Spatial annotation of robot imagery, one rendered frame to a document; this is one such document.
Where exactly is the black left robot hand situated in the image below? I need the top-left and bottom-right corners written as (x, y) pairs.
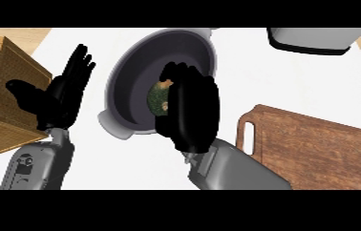
top-left (5, 43), bottom-right (98, 132)

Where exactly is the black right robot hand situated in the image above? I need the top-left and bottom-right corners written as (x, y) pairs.
top-left (154, 61), bottom-right (222, 155)

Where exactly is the green squash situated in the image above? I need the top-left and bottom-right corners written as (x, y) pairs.
top-left (147, 78), bottom-right (175, 117)

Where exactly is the grey pot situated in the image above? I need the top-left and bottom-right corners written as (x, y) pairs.
top-left (96, 28), bottom-right (221, 140)

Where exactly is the brown wooden cutting board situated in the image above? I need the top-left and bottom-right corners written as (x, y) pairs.
top-left (234, 103), bottom-right (361, 191)

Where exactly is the grey appliance with black base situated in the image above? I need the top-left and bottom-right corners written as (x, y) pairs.
top-left (265, 28), bottom-right (360, 56)

